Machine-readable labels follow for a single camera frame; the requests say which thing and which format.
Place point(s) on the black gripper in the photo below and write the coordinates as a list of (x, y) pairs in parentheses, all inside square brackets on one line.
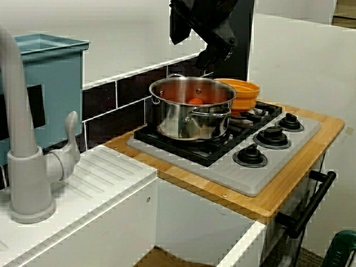
[(222, 41)]

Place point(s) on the orange plastic pot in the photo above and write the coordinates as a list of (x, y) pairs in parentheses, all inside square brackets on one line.
[(244, 97)]

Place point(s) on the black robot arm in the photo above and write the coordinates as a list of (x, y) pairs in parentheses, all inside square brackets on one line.
[(194, 11)]

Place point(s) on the stainless steel pot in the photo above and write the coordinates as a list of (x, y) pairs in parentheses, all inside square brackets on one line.
[(192, 125)]

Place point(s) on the black stove knob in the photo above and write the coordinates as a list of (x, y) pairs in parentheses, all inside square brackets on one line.
[(272, 137), (250, 157), (289, 122)]

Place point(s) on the grey stove top plate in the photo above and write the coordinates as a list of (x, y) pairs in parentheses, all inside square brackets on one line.
[(278, 172)]

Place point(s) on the orange toy carrot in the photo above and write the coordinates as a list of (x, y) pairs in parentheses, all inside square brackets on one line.
[(195, 101)]

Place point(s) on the black burner grate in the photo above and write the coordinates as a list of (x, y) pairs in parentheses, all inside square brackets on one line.
[(205, 155), (267, 109)]

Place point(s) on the dark tile backsplash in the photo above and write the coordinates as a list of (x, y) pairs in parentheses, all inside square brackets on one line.
[(128, 91)]

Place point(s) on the wooden countertop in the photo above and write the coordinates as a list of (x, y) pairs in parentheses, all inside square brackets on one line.
[(320, 147)]

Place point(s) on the white sink unit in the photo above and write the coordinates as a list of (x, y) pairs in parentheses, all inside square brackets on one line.
[(111, 167)]

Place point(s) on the white oven door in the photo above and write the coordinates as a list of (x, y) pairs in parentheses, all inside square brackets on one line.
[(306, 183)]

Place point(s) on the teal plastic bin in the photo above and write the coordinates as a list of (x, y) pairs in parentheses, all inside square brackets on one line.
[(61, 91)]

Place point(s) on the grey toy faucet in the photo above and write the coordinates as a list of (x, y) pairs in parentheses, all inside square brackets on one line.
[(30, 180)]

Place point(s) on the dark green plastic object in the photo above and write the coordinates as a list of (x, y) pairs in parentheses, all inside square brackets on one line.
[(342, 250)]

